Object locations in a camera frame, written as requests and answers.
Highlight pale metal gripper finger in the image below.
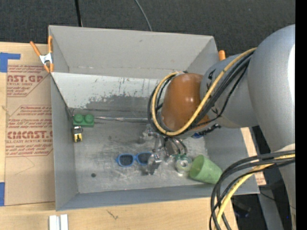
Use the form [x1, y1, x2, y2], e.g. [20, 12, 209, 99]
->
[143, 125, 157, 143]
[146, 153, 163, 176]

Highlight clear tape roll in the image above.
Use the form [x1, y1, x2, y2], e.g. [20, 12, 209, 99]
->
[174, 158, 193, 177]

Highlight blue sunglasses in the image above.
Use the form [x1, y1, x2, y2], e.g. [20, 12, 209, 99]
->
[116, 151, 154, 167]

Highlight green plastic cup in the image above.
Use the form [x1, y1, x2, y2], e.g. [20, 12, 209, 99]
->
[189, 154, 223, 185]

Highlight green toy brick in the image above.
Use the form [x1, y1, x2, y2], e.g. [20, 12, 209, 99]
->
[72, 113, 95, 128]

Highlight grey metal bin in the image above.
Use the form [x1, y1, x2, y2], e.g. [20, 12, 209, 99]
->
[47, 24, 260, 212]

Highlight brown cardboard board, red print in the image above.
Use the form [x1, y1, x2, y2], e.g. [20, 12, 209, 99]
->
[0, 41, 56, 207]

